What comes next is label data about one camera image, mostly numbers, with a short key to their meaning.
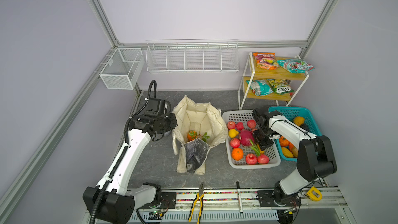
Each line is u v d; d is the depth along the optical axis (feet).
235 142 2.84
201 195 2.47
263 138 2.49
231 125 3.14
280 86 3.17
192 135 2.87
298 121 3.16
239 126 3.11
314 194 2.42
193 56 3.25
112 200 1.20
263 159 2.65
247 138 2.78
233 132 3.00
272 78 3.41
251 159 2.66
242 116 3.17
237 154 2.71
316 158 1.49
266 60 2.83
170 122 2.19
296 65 2.59
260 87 3.16
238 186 2.56
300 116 3.18
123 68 3.34
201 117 3.16
